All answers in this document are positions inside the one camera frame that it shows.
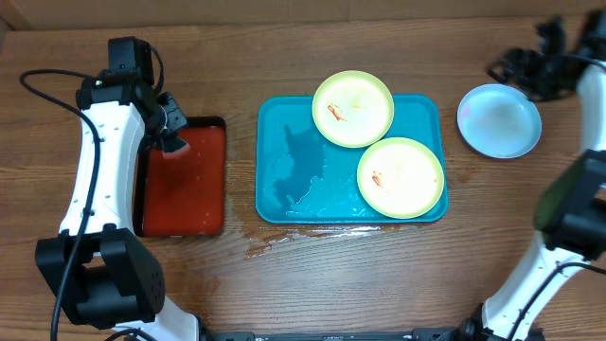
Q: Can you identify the light blue plate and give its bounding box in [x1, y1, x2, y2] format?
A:
[456, 83, 543, 159]

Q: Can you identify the yellow-green plate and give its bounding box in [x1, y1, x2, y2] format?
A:
[356, 137, 445, 219]
[312, 70, 395, 148]

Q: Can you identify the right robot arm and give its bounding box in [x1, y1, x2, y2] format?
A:
[440, 9, 605, 340]

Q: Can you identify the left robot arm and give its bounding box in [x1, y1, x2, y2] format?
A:
[35, 37, 212, 340]

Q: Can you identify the black tray with red liquid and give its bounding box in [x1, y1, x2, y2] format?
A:
[134, 117, 226, 238]

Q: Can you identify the teal plastic tray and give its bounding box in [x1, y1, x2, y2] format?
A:
[255, 95, 449, 224]

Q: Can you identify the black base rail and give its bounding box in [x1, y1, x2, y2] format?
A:
[195, 328, 500, 341]

